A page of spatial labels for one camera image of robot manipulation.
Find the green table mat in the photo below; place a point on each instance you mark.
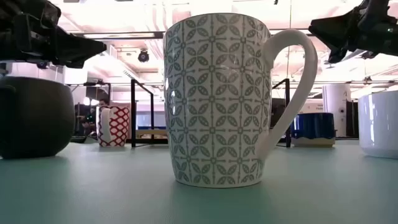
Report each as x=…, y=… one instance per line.
x=93, y=193

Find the person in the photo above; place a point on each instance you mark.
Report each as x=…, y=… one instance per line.
x=104, y=102

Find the white round column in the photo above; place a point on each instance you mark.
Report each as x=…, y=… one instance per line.
x=335, y=109

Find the black metal rack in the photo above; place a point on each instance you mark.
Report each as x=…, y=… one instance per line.
x=93, y=83

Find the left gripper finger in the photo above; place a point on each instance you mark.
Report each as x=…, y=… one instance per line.
x=77, y=49

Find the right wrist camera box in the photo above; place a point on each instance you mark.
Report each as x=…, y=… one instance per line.
x=377, y=7

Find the white mug green leaf pattern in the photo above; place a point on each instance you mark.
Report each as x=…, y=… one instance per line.
x=217, y=99

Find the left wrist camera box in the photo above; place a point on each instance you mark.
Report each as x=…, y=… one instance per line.
x=51, y=14

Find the dark navy round mug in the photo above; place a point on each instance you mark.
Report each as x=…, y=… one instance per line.
x=34, y=118

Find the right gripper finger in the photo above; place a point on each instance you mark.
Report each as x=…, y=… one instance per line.
x=336, y=56
x=342, y=31

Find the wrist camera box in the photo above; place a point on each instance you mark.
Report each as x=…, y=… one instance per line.
x=51, y=14
x=377, y=7

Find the long black light rail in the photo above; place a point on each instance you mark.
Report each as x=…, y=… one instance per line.
x=160, y=35

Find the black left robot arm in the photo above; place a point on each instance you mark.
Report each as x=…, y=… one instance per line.
x=6, y=31

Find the blue mug beige base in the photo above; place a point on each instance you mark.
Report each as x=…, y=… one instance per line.
x=312, y=126

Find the wooden shelf black metal frame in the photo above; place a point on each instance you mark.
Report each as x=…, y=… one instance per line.
x=133, y=112

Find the black partition curtain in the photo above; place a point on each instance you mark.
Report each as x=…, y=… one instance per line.
x=353, y=119

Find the white mug pink inside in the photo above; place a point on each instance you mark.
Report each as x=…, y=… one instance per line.
x=379, y=124

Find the white mug red lattice pattern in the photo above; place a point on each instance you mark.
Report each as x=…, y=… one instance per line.
x=119, y=126

